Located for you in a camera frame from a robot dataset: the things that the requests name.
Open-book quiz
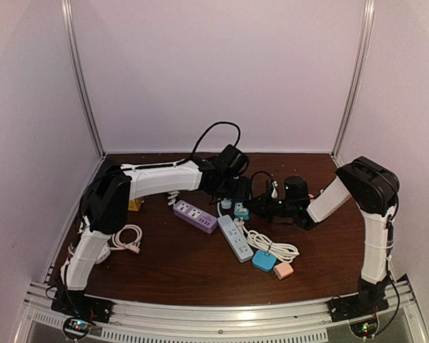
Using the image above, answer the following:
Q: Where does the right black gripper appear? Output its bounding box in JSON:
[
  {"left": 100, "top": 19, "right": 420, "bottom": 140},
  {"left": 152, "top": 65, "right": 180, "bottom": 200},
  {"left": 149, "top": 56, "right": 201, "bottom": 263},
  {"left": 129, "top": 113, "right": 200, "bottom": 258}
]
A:
[{"left": 245, "top": 191, "right": 297, "bottom": 224}]

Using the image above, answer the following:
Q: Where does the teal usb power strip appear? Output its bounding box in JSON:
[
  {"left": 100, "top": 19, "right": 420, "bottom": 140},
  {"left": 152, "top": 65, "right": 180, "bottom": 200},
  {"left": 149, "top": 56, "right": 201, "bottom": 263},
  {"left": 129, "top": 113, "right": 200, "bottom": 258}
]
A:
[{"left": 234, "top": 202, "right": 250, "bottom": 221}]

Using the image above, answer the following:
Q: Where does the white cable with plug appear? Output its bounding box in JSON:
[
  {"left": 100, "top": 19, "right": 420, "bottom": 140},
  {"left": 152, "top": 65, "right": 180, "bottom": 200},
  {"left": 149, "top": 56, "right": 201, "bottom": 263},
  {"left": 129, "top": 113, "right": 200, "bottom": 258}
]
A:
[{"left": 234, "top": 217, "right": 301, "bottom": 266}]

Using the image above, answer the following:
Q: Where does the purple power strip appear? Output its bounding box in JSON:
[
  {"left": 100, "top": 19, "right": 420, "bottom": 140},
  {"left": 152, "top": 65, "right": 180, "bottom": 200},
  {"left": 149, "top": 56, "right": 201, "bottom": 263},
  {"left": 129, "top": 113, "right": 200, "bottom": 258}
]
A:
[{"left": 173, "top": 200, "right": 217, "bottom": 234}]

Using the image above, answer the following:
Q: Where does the blue square plug adapter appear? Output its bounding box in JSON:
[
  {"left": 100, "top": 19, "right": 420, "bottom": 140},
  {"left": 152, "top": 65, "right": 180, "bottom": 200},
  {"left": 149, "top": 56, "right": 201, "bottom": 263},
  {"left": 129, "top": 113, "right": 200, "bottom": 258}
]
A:
[{"left": 252, "top": 250, "right": 277, "bottom": 272}]

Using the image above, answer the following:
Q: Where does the pink small plug adapter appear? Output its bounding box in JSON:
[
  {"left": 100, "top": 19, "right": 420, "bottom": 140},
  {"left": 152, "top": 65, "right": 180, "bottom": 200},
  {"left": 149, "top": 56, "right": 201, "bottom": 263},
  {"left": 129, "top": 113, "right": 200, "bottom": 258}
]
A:
[{"left": 273, "top": 262, "right": 294, "bottom": 280}]

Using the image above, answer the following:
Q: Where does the yellow cube socket adapter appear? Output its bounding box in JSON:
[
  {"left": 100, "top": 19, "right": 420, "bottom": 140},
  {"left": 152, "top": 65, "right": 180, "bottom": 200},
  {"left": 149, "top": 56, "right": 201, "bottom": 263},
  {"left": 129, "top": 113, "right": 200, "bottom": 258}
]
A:
[{"left": 128, "top": 199, "right": 144, "bottom": 212}]

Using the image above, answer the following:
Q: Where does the light blue power strip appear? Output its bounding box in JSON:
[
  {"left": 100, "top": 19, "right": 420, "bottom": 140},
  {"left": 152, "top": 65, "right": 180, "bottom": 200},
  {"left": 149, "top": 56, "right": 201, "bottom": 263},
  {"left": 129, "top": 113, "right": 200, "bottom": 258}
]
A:
[{"left": 217, "top": 214, "right": 253, "bottom": 263}]

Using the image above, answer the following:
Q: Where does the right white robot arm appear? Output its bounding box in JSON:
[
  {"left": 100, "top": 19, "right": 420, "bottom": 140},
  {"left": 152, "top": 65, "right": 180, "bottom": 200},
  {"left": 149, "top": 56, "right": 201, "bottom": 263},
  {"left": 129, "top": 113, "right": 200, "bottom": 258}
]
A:
[{"left": 244, "top": 156, "right": 400, "bottom": 316}]

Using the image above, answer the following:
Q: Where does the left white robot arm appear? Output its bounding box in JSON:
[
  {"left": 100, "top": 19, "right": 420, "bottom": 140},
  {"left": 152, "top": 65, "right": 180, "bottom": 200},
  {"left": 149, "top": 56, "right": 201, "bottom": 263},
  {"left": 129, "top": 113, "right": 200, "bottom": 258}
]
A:
[{"left": 59, "top": 157, "right": 250, "bottom": 317}]

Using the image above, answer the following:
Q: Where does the light blue coiled cable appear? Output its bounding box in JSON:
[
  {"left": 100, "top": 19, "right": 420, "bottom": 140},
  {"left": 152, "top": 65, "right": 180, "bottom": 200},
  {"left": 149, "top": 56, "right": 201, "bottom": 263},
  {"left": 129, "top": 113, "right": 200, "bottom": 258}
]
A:
[{"left": 215, "top": 197, "right": 235, "bottom": 217}]

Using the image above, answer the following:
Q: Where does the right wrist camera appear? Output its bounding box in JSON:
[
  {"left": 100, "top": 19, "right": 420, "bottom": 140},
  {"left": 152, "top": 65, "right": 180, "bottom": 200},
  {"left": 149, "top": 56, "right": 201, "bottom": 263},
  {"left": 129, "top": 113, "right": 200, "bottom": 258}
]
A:
[{"left": 270, "top": 176, "right": 310, "bottom": 205}]

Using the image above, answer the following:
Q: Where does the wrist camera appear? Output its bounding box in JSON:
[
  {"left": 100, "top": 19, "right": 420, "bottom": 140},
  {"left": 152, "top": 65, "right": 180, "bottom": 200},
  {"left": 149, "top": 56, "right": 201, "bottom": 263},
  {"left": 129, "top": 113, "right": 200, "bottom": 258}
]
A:
[
  {"left": 213, "top": 144, "right": 250, "bottom": 177},
  {"left": 270, "top": 176, "right": 310, "bottom": 205}
]

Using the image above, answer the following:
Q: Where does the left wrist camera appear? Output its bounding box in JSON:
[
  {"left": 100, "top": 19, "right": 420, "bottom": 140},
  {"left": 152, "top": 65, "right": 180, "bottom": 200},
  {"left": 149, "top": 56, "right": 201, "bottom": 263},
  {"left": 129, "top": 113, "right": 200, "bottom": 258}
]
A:
[{"left": 213, "top": 144, "right": 250, "bottom": 177}]

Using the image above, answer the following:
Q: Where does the front aluminium rail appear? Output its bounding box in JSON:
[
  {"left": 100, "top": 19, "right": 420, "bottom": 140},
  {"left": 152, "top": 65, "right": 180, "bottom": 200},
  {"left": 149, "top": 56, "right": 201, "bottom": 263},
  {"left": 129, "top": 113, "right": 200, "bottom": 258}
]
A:
[{"left": 21, "top": 282, "right": 419, "bottom": 343}]

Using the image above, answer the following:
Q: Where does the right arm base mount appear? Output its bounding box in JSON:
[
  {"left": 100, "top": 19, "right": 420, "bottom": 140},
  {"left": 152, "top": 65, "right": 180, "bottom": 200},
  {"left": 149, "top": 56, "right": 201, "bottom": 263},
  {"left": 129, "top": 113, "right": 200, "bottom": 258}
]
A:
[{"left": 327, "top": 294, "right": 389, "bottom": 322}]

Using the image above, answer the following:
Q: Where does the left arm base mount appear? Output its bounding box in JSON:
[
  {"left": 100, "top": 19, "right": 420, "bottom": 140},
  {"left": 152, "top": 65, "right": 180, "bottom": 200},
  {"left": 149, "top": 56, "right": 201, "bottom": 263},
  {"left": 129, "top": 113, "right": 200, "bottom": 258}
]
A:
[{"left": 51, "top": 286, "right": 113, "bottom": 324}]

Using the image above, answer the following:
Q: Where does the right aluminium frame post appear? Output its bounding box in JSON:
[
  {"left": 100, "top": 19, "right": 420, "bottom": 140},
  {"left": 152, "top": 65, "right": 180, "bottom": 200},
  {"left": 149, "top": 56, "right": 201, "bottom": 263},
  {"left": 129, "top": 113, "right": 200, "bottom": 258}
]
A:
[{"left": 332, "top": 0, "right": 375, "bottom": 159}]

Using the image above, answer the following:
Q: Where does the aluminium frame post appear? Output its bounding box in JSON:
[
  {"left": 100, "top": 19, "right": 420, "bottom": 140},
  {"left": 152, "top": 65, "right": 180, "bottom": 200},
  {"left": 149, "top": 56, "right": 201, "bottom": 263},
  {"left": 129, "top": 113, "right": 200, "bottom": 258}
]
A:
[
  {"left": 332, "top": 0, "right": 375, "bottom": 159},
  {"left": 61, "top": 0, "right": 106, "bottom": 159}
]

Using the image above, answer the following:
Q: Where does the left aluminium frame post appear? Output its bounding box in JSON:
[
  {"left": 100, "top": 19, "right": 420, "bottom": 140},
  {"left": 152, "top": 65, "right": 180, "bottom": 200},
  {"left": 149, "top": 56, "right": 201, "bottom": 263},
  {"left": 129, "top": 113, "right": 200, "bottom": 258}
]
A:
[{"left": 61, "top": 0, "right": 106, "bottom": 159}]

